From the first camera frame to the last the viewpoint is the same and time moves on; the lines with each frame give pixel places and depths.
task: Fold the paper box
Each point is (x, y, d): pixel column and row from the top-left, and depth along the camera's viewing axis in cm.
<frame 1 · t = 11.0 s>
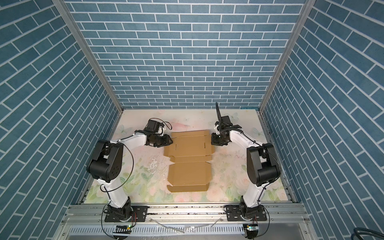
left hand: (170, 141, 97), fingers open
right hand: (211, 140, 94), fingers closed
brown cardboard paper box: (190, 153, 97), on the table

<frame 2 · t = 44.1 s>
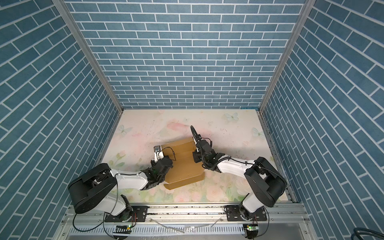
left hand: (165, 154, 90), fingers closed
right hand: (193, 149, 90), fingers closed
brown cardboard paper box: (184, 171, 89), point 2 cm above the table

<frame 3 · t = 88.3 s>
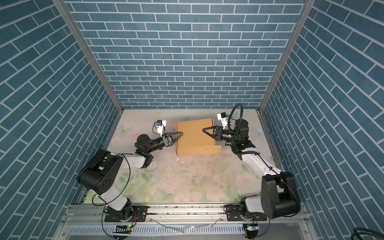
left hand: (181, 137, 78), fingers open
right hand: (203, 130, 75), fingers open
brown cardboard paper box: (194, 141, 75), point 25 cm above the table

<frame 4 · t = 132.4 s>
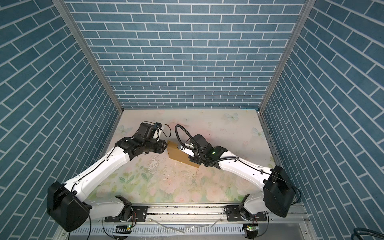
left hand: (164, 144, 81), fingers open
right hand: (190, 147, 82), fingers open
brown cardboard paper box: (176, 154, 91), point 6 cm above the table

